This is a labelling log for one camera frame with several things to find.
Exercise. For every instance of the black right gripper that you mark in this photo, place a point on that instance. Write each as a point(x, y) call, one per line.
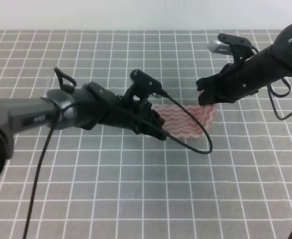
point(232, 83)

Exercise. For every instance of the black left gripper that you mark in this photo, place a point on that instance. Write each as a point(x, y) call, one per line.
point(138, 116)

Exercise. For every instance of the pink wavy striped towel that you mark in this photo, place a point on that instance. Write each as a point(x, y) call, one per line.
point(181, 125)

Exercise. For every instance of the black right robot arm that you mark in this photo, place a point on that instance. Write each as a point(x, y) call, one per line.
point(275, 60)

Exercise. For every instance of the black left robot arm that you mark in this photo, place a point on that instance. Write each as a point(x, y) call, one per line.
point(82, 108)

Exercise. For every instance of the grey checked tablecloth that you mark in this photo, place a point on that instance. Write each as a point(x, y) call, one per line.
point(109, 183)

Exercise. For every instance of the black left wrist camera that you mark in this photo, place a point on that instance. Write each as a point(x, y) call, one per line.
point(147, 83)

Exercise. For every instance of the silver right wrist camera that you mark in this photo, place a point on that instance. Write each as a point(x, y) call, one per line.
point(224, 43)

